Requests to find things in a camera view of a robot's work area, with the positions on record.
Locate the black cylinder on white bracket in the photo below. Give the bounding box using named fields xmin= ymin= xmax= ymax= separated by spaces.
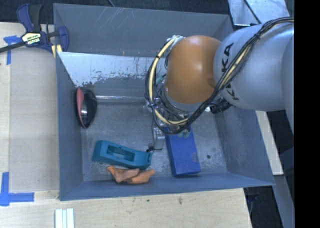
xmin=205 ymin=100 xmax=234 ymax=114

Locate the pale wood board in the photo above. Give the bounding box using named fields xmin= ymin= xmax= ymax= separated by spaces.
xmin=8 ymin=23 xmax=61 ymax=193

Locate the blue flat box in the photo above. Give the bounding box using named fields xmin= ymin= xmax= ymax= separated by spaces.
xmin=163 ymin=125 xmax=202 ymax=178

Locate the grey metal bin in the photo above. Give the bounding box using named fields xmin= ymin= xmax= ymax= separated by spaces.
xmin=52 ymin=3 xmax=276 ymax=201

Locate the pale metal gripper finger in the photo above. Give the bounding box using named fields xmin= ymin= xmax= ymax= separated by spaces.
xmin=152 ymin=126 xmax=166 ymax=151

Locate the teal plastic tape dispenser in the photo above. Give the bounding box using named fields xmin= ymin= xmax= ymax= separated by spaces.
xmin=91 ymin=140 xmax=154 ymax=171

